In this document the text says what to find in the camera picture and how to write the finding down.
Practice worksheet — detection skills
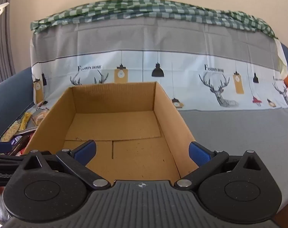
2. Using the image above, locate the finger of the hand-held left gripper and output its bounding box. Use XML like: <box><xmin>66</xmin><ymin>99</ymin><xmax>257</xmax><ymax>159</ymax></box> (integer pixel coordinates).
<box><xmin>0</xmin><ymin>142</ymin><xmax>28</xmax><ymax>165</ymax></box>

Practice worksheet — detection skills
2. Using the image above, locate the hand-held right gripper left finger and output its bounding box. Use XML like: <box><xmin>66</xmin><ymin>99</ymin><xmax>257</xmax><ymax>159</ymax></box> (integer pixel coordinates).
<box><xmin>18</xmin><ymin>140</ymin><xmax>111</xmax><ymax>190</ymax></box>

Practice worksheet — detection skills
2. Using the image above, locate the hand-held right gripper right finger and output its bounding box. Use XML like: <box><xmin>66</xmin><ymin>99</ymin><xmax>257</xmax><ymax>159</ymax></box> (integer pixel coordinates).
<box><xmin>173</xmin><ymin>141</ymin><xmax>268</xmax><ymax>191</ymax></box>

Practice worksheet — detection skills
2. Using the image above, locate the red snack packet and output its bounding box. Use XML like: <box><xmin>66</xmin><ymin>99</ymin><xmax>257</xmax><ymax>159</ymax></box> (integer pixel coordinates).
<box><xmin>10</xmin><ymin>136</ymin><xmax>34</xmax><ymax>156</ymax></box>

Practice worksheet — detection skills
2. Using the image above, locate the yellow bar packet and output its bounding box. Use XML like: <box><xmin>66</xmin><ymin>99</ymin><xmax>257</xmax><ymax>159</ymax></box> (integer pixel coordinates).
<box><xmin>20</xmin><ymin>112</ymin><xmax>32</xmax><ymax>131</ymax></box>

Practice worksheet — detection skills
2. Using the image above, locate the cardboard box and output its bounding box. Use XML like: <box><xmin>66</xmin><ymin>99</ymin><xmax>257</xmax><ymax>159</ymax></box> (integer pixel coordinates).
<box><xmin>25</xmin><ymin>81</ymin><xmax>200</xmax><ymax>182</ymax></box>

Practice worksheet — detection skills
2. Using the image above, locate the clear cookie bag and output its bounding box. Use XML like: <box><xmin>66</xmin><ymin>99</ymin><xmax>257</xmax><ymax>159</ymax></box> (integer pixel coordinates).
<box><xmin>31</xmin><ymin>107</ymin><xmax>50</xmax><ymax>126</ymax></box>

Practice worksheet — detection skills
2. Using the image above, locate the cream green bar packet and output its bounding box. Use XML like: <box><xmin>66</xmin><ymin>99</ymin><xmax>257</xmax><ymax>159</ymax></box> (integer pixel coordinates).
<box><xmin>1</xmin><ymin>121</ymin><xmax>21</xmax><ymax>141</ymax></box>

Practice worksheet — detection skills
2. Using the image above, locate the dark blue cushion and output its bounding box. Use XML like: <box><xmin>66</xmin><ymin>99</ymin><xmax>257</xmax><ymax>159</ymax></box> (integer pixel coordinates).
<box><xmin>0</xmin><ymin>66</ymin><xmax>35</xmax><ymax>144</ymax></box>

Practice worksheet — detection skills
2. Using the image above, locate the grey curtain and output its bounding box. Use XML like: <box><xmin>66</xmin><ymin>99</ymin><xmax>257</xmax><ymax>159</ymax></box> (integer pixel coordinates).
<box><xmin>0</xmin><ymin>0</ymin><xmax>16</xmax><ymax>82</ymax></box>

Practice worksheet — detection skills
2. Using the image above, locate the deer printed sofa cover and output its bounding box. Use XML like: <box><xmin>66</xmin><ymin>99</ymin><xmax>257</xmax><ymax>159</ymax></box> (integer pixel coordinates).
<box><xmin>0</xmin><ymin>18</ymin><xmax>288</xmax><ymax>228</ymax></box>

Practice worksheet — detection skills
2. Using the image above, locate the blue sofa cushion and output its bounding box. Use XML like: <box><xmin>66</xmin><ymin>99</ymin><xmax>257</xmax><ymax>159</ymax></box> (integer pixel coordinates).
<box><xmin>280</xmin><ymin>42</ymin><xmax>288</xmax><ymax>73</ymax></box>

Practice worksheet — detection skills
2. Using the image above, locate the white plastic object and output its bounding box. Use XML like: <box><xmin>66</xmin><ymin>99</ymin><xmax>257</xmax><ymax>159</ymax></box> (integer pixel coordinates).
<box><xmin>0</xmin><ymin>2</ymin><xmax>10</xmax><ymax>19</ymax></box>

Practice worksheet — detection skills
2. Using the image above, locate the green checked cloth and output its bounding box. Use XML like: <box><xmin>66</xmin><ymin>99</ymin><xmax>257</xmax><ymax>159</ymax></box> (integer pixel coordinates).
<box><xmin>30</xmin><ymin>0</ymin><xmax>279</xmax><ymax>39</ymax></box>

